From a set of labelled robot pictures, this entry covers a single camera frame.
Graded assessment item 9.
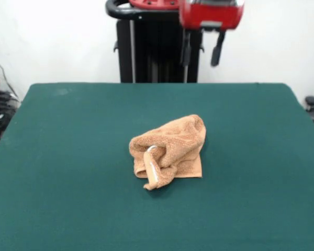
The grey wall cable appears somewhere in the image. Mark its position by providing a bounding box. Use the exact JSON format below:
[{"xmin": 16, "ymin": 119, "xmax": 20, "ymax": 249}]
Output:
[{"xmin": 0, "ymin": 49, "xmax": 18, "ymax": 98}]

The black robot pedestal with handle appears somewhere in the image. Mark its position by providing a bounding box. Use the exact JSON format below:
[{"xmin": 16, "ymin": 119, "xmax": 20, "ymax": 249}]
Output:
[{"xmin": 106, "ymin": 0, "xmax": 205, "ymax": 84}]

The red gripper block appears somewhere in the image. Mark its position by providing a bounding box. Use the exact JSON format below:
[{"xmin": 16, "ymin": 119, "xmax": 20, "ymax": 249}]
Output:
[{"xmin": 179, "ymin": 0, "xmax": 245, "ymax": 67}]

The tan terry towel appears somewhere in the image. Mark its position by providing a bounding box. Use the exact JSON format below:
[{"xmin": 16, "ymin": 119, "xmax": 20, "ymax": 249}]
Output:
[{"xmin": 129, "ymin": 113, "xmax": 207, "ymax": 191}]

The dark green table cloth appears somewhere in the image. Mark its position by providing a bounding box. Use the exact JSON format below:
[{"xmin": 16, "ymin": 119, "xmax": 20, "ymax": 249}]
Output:
[{"xmin": 0, "ymin": 82, "xmax": 314, "ymax": 251}]

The black cable bundle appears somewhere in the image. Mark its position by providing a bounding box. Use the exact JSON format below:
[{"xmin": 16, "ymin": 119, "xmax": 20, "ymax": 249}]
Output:
[{"xmin": 0, "ymin": 90, "xmax": 21, "ymax": 142}]

